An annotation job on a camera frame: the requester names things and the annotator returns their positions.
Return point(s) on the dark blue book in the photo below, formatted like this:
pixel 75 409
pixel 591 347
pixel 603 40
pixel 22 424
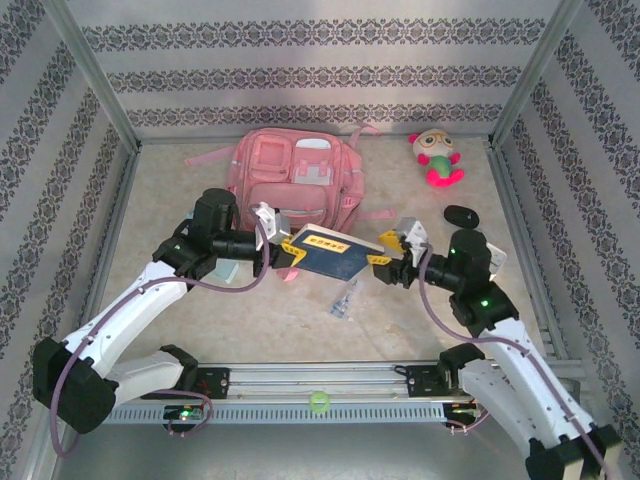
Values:
pixel 335 257

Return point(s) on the light blue small box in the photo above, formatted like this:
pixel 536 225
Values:
pixel 225 274

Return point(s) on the pink school backpack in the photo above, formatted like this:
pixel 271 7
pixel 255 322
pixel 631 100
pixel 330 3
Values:
pixel 295 170

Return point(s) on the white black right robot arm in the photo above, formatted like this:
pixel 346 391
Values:
pixel 515 380

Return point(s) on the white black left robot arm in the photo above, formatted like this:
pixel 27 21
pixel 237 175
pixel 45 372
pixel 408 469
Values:
pixel 125 305

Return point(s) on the clear packet with blue supplies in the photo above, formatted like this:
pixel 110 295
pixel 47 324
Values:
pixel 344 299

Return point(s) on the white alarm clock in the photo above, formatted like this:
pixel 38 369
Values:
pixel 497 257

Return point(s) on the black computer mouse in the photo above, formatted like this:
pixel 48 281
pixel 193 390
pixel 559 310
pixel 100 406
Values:
pixel 462 216

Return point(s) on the white pink plush toy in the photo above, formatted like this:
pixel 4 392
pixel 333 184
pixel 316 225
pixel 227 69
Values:
pixel 440 155

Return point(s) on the small black controller board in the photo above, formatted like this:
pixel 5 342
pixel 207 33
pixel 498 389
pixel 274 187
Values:
pixel 465 412
pixel 185 414

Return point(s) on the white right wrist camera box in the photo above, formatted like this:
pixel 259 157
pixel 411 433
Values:
pixel 412 232

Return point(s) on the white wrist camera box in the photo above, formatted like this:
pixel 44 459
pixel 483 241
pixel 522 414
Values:
pixel 270 222
pixel 412 232

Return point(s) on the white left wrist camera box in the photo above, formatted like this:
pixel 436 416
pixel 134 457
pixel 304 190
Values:
pixel 270 222

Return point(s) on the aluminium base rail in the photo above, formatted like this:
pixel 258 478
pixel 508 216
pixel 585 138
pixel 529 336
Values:
pixel 320 375

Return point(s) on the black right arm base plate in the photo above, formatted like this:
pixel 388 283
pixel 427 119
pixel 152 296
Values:
pixel 422 381

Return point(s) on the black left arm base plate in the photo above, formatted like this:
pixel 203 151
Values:
pixel 215 382

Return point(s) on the aluminium enclosure frame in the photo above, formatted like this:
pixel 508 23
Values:
pixel 95 75

